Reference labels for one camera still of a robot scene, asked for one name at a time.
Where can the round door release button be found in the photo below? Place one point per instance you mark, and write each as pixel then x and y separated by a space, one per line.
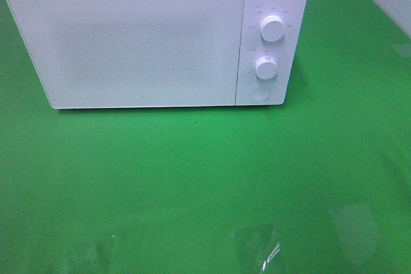
pixel 261 94

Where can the white timer knob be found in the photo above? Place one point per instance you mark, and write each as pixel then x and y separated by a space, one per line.
pixel 266 68

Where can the white microwave door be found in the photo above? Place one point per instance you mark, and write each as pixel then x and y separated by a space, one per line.
pixel 133 53

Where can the upper white power knob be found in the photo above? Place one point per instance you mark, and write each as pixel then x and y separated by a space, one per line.
pixel 272 28

